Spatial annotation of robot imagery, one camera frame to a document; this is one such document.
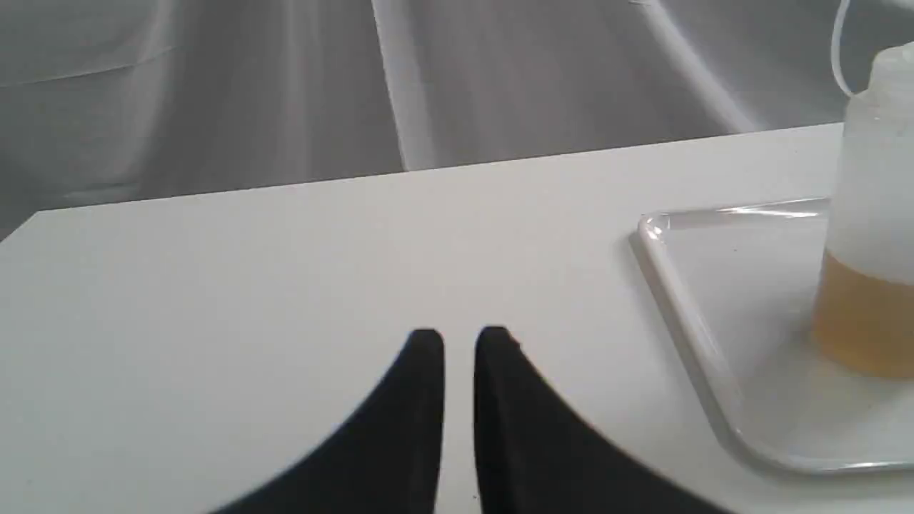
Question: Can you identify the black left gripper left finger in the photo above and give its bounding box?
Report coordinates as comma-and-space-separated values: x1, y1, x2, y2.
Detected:
220, 329, 445, 513

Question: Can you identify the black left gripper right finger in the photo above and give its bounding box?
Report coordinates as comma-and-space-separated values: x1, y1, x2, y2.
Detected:
473, 326, 720, 513

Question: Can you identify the clear squeeze bottle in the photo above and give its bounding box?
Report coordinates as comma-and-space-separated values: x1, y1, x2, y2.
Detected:
810, 1, 913, 378

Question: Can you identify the white plastic tray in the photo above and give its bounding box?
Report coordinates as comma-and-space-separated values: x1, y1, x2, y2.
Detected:
633, 196, 913, 475

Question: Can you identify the grey backdrop cloth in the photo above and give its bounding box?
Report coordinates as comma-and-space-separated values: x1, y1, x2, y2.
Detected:
1, 1, 845, 236

